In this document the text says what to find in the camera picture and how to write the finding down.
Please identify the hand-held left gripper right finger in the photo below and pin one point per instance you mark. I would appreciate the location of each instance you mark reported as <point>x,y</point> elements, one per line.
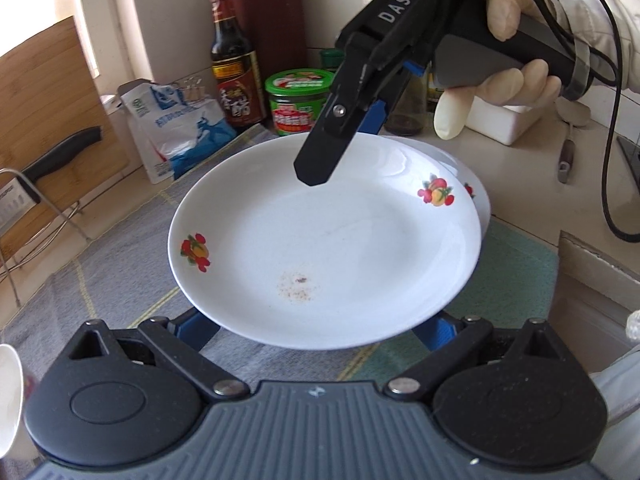
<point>435,334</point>

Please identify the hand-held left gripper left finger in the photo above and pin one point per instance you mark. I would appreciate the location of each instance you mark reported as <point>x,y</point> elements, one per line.
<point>197,332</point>

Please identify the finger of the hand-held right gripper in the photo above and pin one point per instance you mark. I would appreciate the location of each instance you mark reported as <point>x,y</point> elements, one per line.
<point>325,140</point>
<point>375,117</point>

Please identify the white floral plate small specks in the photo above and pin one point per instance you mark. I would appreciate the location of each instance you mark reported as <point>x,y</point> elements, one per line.
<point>325,240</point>

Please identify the white floral plate grey residue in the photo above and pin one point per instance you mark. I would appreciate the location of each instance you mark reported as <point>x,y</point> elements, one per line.
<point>477,195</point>

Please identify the white bowl pink flowers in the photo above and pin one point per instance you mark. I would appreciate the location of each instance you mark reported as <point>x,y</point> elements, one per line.
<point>7,390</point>

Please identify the person's right forearm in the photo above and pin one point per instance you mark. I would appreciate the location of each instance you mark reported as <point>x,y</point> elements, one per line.
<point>600,15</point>

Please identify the person's right hand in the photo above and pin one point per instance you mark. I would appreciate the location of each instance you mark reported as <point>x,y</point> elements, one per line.
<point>500,85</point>

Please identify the yellow lid spice jar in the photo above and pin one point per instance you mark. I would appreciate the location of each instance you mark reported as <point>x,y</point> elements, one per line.
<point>407,115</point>

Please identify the green lid sauce tub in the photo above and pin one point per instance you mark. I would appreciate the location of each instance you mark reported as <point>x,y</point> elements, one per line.
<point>300,105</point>

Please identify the dark green lid container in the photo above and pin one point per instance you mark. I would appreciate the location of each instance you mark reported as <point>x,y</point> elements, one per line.
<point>331,60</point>

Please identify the grey teal checked towel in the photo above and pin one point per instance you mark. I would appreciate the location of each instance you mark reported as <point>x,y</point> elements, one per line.
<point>100,300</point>

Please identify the dark vinegar bottle red cap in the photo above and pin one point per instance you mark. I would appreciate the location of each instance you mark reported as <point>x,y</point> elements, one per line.
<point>235,70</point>

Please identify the brown knife block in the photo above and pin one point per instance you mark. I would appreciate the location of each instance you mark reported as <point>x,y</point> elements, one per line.
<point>275,30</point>

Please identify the white plastic box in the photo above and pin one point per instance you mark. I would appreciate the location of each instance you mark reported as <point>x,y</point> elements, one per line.
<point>505,125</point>

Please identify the white blue salt bag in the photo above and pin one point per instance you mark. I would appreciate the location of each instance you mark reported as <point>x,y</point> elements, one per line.
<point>175,140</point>

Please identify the person's light jacket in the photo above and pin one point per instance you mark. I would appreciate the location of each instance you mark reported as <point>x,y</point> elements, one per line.
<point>620,385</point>

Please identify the black cooktop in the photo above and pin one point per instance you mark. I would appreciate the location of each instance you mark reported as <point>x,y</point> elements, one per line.
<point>631,160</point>

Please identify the bamboo cutting board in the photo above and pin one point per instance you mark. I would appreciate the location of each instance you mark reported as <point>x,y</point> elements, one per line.
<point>50,100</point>

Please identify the window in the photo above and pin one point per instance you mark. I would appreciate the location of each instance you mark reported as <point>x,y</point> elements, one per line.
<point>30,0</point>

